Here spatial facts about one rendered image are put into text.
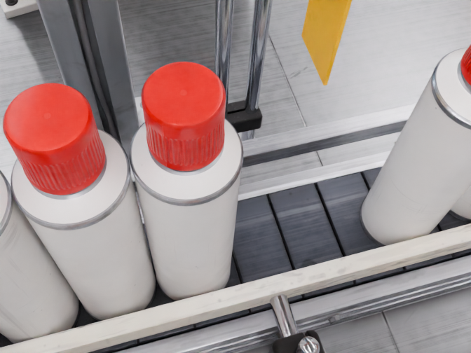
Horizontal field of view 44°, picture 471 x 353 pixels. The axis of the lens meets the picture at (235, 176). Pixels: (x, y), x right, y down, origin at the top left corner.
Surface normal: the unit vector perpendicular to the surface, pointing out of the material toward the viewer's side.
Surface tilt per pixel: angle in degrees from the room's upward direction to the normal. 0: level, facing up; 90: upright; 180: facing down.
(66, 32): 90
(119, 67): 90
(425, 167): 90
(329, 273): 0
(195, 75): 2
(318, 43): 90
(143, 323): 0
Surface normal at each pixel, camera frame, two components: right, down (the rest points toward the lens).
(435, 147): -0.74, 0.57
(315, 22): -0.96, 0.22
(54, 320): 0.76, 0.58
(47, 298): 0.90, 0.39
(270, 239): 0.04, -0.48
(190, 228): 0.08, 0.88
